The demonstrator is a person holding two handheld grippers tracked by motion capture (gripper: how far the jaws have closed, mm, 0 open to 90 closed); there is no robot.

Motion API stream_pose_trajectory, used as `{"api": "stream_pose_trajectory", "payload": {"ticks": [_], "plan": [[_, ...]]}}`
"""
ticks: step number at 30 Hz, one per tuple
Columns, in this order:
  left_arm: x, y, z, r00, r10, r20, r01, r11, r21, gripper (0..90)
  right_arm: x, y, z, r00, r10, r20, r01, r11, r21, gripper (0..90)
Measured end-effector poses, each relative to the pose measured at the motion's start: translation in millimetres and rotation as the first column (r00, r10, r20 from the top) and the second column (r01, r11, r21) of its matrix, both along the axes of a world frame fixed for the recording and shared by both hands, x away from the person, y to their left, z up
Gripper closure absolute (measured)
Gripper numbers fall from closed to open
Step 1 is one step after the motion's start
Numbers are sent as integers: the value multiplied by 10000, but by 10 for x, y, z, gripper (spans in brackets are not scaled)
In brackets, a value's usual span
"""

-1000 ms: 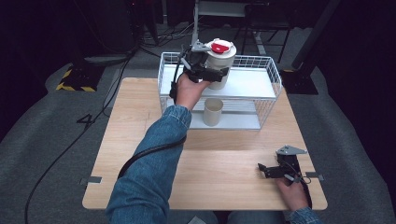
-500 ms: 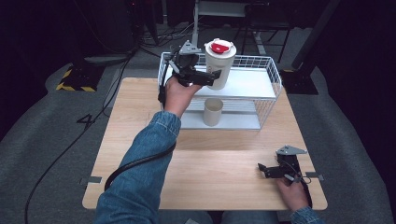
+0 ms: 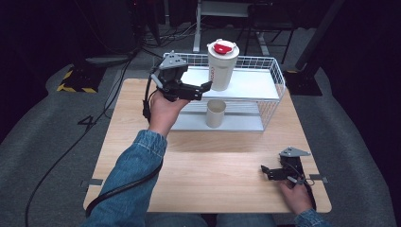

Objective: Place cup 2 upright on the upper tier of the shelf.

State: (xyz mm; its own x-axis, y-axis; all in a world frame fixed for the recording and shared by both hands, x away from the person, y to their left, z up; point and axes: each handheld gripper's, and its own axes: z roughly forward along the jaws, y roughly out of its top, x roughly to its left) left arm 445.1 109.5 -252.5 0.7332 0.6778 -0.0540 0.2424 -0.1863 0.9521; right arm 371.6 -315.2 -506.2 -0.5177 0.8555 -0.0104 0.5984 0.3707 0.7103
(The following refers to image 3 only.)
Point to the person's left hand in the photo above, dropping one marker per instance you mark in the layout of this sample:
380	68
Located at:
164	115

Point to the black and yellow striped base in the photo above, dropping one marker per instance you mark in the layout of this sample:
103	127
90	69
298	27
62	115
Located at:
80	80

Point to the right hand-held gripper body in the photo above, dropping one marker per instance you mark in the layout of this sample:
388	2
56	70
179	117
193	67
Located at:
291	164

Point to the person's right hand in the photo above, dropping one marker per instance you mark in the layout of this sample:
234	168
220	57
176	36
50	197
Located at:
294	197

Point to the black stand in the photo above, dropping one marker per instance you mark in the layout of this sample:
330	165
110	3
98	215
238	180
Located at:
304	75

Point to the person's right leg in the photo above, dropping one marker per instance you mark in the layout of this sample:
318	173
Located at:
246	220

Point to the white desk frame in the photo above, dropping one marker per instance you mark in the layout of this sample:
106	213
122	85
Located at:
220	8

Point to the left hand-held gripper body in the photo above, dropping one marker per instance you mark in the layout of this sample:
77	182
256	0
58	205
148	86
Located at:
171	77

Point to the beige cup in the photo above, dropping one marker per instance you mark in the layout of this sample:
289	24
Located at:
215	115

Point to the white tumbler with red lid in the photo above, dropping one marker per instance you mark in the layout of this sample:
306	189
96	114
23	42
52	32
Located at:
221	72

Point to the black chair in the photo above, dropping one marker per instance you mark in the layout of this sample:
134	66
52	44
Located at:
268	19

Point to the grey tape strip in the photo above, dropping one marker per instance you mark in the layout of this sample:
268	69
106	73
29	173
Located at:
94	182
319	178

